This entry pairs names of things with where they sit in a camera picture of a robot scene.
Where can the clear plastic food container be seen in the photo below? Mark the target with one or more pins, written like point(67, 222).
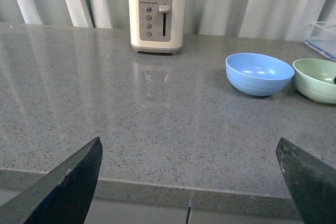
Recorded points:
point(321, 37)

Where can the green bowl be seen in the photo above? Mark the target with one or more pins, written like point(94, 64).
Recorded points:
point(314, 79)

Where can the cream two-slot toaster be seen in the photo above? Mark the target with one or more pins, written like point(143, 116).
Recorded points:
point(156, 26)

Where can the white curtain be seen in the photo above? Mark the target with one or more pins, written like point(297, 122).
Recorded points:
point(268, 19)

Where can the left gripper black camera finger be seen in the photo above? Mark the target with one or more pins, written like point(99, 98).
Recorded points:
point(311, 183)
point(64, 195)

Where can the blue bowl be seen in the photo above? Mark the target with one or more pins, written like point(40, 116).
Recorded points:
point(257, 74)

